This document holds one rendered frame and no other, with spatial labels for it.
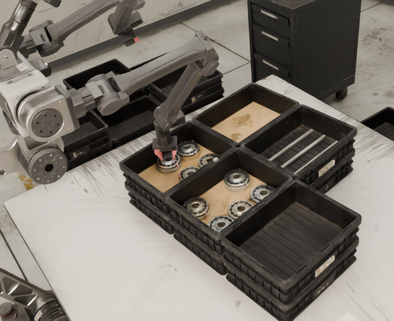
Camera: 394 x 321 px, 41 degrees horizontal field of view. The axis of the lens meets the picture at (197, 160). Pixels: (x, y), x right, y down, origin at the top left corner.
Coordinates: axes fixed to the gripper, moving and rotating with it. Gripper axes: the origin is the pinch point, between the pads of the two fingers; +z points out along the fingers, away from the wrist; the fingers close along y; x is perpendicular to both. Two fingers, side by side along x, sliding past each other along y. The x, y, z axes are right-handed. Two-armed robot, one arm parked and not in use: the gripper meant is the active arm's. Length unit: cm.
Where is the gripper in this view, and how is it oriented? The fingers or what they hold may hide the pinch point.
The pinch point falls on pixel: (167, 158)
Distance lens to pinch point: 226.1
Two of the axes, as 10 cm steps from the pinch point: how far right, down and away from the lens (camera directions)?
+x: 0.4, 6.5, -7.6
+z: 1.2, 7.5, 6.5
